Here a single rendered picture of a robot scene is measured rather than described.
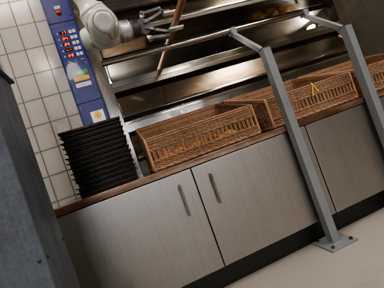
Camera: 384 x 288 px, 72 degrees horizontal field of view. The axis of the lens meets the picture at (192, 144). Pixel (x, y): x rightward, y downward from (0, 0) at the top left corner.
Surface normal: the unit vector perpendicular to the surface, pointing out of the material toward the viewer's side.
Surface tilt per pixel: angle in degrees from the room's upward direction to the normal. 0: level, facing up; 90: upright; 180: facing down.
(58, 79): 90
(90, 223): 90
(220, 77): 70
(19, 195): 90
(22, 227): 90
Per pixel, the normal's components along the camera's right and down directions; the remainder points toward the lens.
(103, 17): 0.40, 0.29
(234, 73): 0.08, -0.41
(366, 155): 0.21, -0.10
